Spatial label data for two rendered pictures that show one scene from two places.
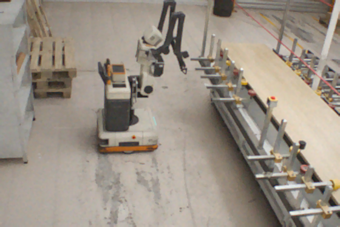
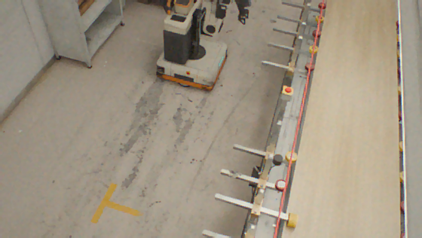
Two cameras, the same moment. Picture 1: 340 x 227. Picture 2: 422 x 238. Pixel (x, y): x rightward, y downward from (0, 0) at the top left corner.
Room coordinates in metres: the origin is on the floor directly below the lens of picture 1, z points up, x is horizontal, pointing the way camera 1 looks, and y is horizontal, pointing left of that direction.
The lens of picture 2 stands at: (0.99, -1.24, 3.09)
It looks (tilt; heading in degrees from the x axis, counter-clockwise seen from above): 50 degrees down; 27
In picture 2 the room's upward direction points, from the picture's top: 6 degrees clockwise
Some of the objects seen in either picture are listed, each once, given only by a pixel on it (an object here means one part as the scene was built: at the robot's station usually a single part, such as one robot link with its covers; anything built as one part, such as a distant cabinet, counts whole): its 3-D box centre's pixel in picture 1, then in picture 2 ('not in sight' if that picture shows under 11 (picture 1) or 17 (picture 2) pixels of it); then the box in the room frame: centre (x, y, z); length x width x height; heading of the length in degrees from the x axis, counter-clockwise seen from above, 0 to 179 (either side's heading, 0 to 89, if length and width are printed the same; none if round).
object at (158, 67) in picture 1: (156, 62); (224, 1); (3.88, 0.21, 0.99); 0.28 x 0.16 x 0.22; 14
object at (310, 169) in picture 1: (302, 191); (255, 209); (2.16, -1.03, 0.86); 0.04 x 0.04 x 0.48; 14
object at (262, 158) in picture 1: (271, 158); (262, 154); (2.60, -0.87, 0.83); 0.43 x 0.03 x 0.04; 104
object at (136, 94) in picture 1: (142, 85); (211, 22); (3.91, 0.34, 0.68); 0.28 x 0.27 x 0.25; 14
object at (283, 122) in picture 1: (277, 144); (273, 143); (2.65, -0.91, 0.93); 0.04 x 0.04 x 0.48; 14
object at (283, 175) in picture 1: (281, 175); (251, 180); (2.35, -0.91, 0.84); 0.43 x 0.03 x 0.04; 104
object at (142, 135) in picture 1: (126, 128); (193, 59); (3.81, 0.49, 0.16); 0.67 x 0.64 x 0.25; 104
